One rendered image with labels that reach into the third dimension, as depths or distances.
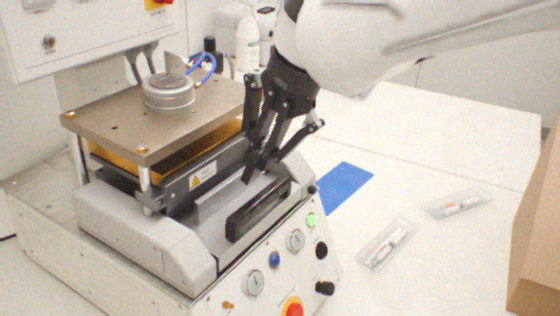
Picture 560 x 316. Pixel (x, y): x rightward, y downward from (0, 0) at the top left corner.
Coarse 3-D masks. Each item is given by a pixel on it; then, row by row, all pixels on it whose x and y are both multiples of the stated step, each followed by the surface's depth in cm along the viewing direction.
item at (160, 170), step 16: (224, 128) 82; (240, 128) 83; (96, 144) 77; (192, 144) 77; (208, 144) 78; (96, 160) 79; (112, 160) 76; (128, 160) 73; (176, 160) 73; (192, 160) 74; (128, 176) 75; (160, 176) 70
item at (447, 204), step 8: (456, 192) 120; (464, 192) 120; (472, 192) 120; (480, 192) 120; (440, 200) 116; (448, 200) 117; (456, 200) 117; (464, 200) 117; (472, 200) 117; (480, 200) 117; (432, 208) 114; (440, 208) 114; (448, 208) 114; (456, 208) 114; (440, 216) 111
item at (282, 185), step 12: (276, 180) 79; (288, 180) 80; (264, 192) 76; (276, 192) 77; (288, 192) 81; (252, 204) 73; (264, 204) 75; (228, 216) 71; (240, 216) 71; (252, 216) 73; (228, 228) 71; (240, 228) 72
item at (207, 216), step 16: (240, 176) 80; (272, 176) 87; (208, 192) 75; (224, 192) 78; (240, 192) 82; (256, 192) 82; (192, 208) 78; (208, 208) 75; (224, 208) 78; (272, 208) 79; (288, 208) 83; (192, 224) 75; (208, 224) 75; (224, 224) 75; (256, 224) 76; (208, 240) 72; (224, 240) 72; (240, 240) 73; (224, 256) 70
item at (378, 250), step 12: (384, 228) 107; (396, 228) 107; (408, 228) 107; (372, 240) 103; (384, 240) 103; (396, 240) 104; (360, 252) 100; (372, 252) 100; (384, 252) 100; (372, 264) 97
